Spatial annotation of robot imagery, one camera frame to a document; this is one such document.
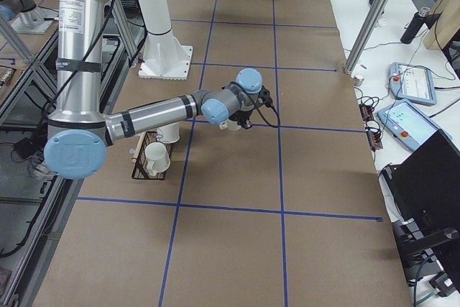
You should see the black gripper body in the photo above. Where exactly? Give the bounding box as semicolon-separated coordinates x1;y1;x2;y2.
229;84;270;122

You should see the white mug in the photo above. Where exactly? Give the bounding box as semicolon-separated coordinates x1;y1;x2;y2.
156;122;180;144
219;119;241;131
144;142;170;176

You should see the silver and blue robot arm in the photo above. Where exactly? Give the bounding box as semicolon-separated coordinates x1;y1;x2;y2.
43;0;273;180

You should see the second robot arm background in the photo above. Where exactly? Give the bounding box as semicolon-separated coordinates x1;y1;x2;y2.
1;0;53;35

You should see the black power strip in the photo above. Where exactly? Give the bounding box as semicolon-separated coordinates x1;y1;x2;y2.
359;104;383;152

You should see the lower teach pendant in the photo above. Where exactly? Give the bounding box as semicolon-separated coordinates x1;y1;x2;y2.
377;99;441;152

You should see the teach pendant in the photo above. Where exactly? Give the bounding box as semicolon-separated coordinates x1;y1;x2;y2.
377;99;441;152
389;62;437;106

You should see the upper teach pendant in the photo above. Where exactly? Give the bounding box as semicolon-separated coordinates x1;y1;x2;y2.
389;62;437;106

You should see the black monitor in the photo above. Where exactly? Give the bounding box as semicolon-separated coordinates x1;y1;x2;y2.
383;129;459;288

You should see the black bottle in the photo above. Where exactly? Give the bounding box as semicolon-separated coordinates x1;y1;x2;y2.
400;6;431;45

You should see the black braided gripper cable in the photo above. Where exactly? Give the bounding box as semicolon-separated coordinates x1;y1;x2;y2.
251;95;282;129

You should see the black wire mug rack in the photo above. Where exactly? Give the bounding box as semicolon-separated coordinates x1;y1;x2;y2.
131;130;167;180

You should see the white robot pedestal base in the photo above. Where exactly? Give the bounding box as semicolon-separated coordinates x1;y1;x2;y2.
126;0;193;81

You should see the aluminium frame post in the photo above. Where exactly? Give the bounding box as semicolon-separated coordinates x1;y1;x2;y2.
344;0;388;75

